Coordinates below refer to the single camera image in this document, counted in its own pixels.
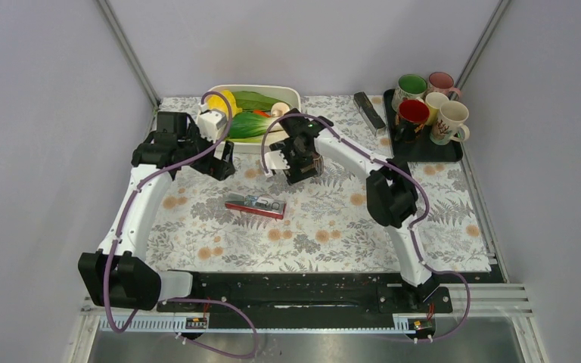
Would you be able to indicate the tall floral beige mug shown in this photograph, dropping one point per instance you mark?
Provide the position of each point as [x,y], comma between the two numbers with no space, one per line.
[450,124]

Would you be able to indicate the cream christmas mug green inside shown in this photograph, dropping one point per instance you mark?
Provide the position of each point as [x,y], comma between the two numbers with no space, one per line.
[409,87]

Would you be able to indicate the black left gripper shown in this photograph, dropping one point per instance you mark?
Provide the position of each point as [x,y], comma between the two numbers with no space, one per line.
[218,168]

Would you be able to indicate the red silver gum box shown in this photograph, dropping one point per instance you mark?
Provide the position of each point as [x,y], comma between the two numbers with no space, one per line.
[256,204]

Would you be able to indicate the small brown mug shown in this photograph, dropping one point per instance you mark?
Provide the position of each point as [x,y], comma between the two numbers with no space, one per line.
[318,165]

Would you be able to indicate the green bok choy toy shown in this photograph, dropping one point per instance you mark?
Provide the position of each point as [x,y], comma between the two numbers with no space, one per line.
[249,125]

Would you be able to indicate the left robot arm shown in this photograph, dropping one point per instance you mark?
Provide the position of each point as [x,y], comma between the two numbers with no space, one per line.
[116,274]

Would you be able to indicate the green leaf vegetable toy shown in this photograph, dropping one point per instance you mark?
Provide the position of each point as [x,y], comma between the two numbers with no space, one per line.
[251,101]

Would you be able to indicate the white vegetable tray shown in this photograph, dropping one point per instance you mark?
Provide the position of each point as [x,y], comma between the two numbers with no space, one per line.
[282,93]

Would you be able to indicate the yellow mug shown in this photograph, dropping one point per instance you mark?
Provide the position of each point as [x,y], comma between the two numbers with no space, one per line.
[434,101]

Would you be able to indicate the black tray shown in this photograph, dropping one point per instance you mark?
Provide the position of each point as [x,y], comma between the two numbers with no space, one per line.
[423,149]

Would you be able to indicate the black rectangular box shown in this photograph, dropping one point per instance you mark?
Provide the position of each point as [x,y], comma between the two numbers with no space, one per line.
[371,117]

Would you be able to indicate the black interior mug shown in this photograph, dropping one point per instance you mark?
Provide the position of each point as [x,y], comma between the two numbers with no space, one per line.
[411,119]

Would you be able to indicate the mushroom toy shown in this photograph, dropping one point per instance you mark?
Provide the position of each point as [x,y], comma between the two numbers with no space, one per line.
[279,109]

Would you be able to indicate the white napa cabbage toy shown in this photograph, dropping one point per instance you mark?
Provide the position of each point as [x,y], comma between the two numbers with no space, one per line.
[226,103]

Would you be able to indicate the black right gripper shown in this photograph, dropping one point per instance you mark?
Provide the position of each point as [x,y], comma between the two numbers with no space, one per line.
[294,172]

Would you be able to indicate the pink ghost pattern mug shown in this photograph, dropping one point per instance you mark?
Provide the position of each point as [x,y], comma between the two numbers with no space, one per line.
[442,82]

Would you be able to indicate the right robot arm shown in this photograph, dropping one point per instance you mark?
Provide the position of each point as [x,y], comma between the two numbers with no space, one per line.
[391,192]

